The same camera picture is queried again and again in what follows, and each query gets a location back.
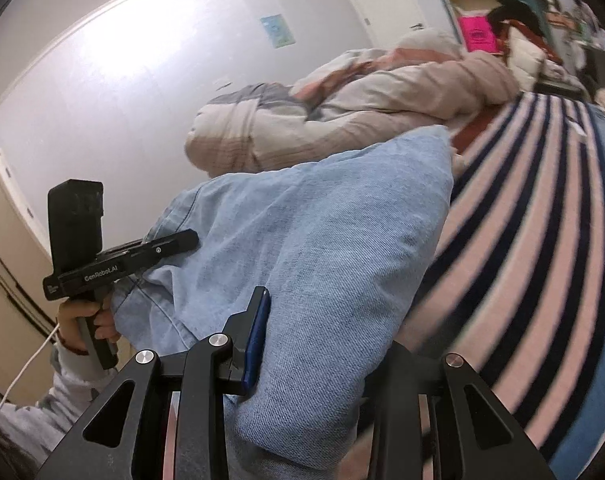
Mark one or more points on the white puffer jacket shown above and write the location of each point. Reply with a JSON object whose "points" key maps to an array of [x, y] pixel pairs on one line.
{"points": [[530, 60]]}

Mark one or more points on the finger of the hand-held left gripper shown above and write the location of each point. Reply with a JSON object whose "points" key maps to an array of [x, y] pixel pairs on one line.
{"points": [[167, 244]]}

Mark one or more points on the light blue wall poster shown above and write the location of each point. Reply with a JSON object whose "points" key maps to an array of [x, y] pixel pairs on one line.
{"points": [[277, 30]]}

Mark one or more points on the white door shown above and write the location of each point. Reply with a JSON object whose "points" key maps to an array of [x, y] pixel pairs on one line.
{"points": [[382, 0]]}

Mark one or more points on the dark clothes pile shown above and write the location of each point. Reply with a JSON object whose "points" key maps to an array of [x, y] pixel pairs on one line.
{"points": [[517, 12]]}

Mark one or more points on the person's left hand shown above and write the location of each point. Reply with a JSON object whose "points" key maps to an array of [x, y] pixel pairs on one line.
{"points": [[100, 327]]}

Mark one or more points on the striped printed blanket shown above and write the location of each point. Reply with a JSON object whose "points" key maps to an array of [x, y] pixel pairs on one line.
{"points": [[507, 210]]}

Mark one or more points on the beige and grey duvet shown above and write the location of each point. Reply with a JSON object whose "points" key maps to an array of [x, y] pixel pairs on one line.
{"points": [[357, 95]]}

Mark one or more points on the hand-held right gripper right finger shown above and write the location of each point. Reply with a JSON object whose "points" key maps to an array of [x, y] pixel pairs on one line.
{"points": [[397, 375]]}

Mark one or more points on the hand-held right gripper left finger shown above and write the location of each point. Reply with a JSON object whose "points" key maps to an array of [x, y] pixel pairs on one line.
{"points": [[256, 345]]}

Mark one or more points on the beige wardrobe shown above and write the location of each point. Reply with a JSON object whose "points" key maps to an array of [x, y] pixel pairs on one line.
{"points": [[7, 260]]}

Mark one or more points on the person's left forearm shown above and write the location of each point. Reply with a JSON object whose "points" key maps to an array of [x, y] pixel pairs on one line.
{"points": [[42, 410]]}

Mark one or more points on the black round stool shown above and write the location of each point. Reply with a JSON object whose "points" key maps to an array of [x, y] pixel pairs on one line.
{"points": [[560, 86]]}

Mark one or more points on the light blue denim pants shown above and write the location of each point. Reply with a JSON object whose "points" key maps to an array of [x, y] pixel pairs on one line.
{"points": [[307, 260]]}

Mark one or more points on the pink bag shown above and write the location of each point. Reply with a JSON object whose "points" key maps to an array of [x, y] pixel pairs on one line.
{"points": [[476, 35]]}

